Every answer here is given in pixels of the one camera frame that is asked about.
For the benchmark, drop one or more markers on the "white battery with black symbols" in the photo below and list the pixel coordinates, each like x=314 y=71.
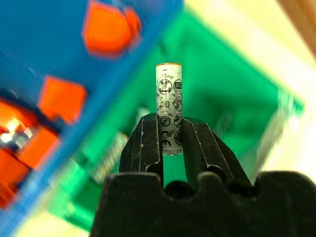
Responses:
x=169 y=98

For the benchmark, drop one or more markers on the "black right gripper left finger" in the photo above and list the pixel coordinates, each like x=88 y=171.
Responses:
x=145 y=148

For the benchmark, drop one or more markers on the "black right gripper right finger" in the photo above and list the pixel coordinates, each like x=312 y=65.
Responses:
x=205 y=148

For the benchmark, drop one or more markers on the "green plastic bin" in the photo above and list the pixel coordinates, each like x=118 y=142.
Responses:
x=222 y=81

